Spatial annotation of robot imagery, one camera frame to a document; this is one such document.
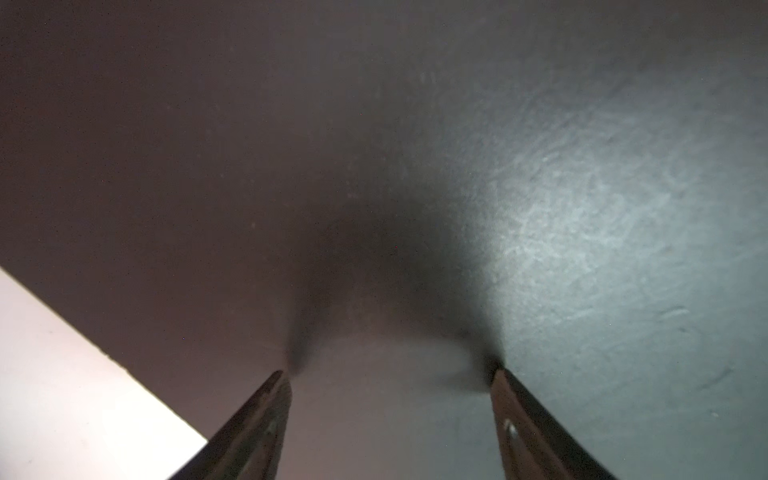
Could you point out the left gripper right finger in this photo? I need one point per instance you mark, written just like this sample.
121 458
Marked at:
532 443

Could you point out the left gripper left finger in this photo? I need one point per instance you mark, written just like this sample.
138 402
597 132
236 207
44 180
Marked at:
249 444

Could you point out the teal file folder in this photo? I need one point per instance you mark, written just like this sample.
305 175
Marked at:
388 198

